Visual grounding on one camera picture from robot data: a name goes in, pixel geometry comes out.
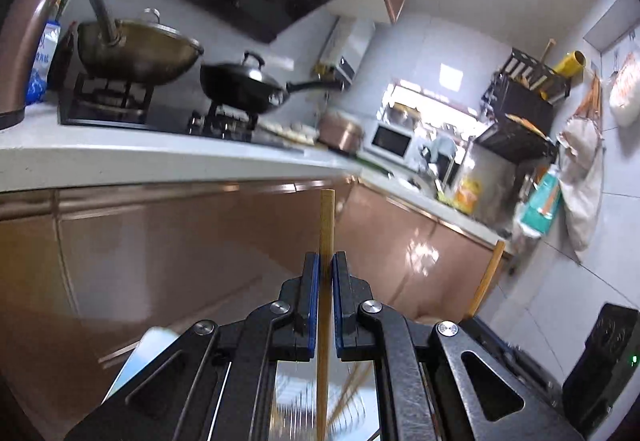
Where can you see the plate of dumplings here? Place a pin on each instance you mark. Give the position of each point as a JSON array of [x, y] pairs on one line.
[[295, 132]]

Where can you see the white kitchen countertop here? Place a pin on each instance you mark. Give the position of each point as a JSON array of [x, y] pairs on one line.
[[150, 156]]

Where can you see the blue and white packet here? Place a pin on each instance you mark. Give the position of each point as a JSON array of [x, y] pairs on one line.
[[42, 66]]

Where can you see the brown rice cooker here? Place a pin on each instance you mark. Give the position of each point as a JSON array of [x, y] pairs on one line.
[[340, 133]]

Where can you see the small white plastic bag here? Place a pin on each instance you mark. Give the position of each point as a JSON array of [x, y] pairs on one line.
[[625, 91]]

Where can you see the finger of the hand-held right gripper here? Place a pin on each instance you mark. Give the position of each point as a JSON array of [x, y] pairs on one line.
[[500, 346]]

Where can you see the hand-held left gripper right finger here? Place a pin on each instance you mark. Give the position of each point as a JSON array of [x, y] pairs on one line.
[[339, 306]]

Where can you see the orange plastic bag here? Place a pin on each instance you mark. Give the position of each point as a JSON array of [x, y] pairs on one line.
[[590, 96]]

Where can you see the brass wok with lid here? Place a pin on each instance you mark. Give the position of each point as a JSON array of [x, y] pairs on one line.
[[135, 53]]

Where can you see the white microwave oven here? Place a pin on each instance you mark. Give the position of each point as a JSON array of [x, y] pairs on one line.
[[392, 138]]

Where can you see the copper lower cabinets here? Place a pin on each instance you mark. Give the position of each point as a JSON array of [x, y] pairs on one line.
[[150, 261]]

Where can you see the black wall rack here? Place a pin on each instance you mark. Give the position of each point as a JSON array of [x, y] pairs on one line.
[[527, 106]]

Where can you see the grey cloth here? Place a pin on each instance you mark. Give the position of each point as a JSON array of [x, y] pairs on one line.
[[440, 152]]

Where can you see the yellow cup on rack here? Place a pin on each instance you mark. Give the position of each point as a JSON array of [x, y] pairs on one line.
[[571, 63]]

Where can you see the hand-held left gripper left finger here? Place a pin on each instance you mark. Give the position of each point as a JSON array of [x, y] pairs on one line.
[[312, 306]]

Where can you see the black wok with lid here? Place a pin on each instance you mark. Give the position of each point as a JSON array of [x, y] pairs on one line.
[[240, 86]]

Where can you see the gas stove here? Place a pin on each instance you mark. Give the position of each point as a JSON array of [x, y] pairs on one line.
[[150, 116]]

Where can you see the white water heater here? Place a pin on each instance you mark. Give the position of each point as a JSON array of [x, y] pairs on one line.
[[350, 46]]

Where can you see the large white plastic bag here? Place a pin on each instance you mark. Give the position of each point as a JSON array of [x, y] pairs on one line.
[[582, 181]]

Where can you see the teal packet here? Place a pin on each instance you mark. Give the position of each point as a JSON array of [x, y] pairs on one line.
[[540, 206]]

